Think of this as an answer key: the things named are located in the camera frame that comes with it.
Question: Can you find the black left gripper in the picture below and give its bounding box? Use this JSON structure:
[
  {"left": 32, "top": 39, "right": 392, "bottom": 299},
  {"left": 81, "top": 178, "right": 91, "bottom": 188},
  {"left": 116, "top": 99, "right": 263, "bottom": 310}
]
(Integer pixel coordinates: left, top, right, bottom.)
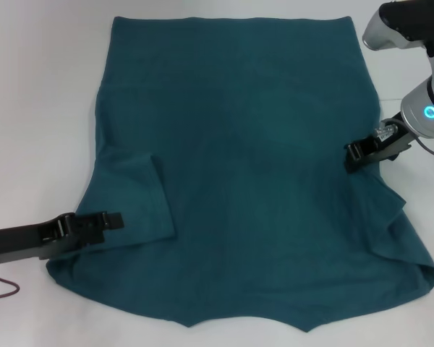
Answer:
[{"left": 0, "top": 210, "right": 125, "bottom": 263}]

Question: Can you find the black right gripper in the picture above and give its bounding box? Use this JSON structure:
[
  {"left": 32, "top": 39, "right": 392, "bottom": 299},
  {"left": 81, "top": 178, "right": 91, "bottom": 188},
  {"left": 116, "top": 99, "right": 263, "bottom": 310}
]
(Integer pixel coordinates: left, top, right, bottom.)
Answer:
[{"left": 344, "top": 116, "right": 415, "bottom": 176}]

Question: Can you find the teal blue shirt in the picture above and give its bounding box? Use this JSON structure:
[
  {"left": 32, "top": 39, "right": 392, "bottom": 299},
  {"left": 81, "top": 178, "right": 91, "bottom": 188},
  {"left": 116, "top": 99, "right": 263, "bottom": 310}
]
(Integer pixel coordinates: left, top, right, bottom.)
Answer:
[{"left": 45, "top": 14, "right": 434, "bottom": 333}]

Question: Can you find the silver round connector plug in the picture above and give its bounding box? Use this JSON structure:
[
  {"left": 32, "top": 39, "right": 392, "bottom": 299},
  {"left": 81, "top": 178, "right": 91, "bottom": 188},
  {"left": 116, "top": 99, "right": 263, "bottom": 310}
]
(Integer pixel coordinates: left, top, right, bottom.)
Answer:
[{"left": 374, "top": 121, "right": 399, "bottom": 142}]

